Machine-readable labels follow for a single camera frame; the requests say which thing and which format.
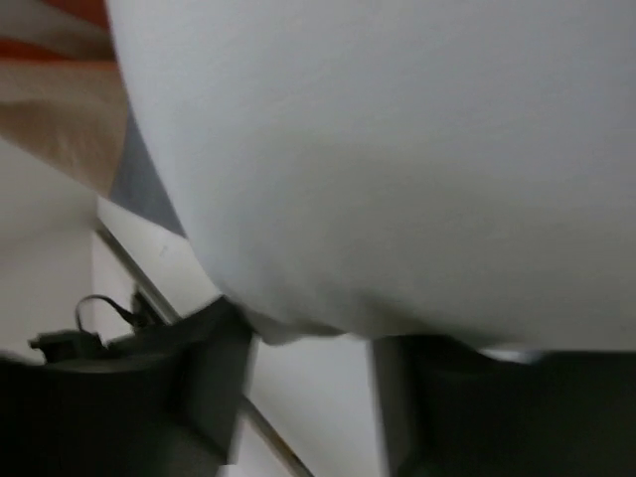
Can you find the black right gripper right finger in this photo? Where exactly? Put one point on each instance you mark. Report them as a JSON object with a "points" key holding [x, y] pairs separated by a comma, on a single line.
{"points": [[448, 410]]}

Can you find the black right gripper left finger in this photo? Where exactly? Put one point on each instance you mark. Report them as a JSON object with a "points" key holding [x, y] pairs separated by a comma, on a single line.
{"points": [[162, 402]]}

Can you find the orange grey checked pillowcase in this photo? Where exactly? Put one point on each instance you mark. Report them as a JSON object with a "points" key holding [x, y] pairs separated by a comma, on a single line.
{"points": [[64, 101]]}

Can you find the white pillow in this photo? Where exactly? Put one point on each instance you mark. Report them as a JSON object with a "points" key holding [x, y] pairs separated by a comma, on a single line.
{"points": [[386, 167]]}

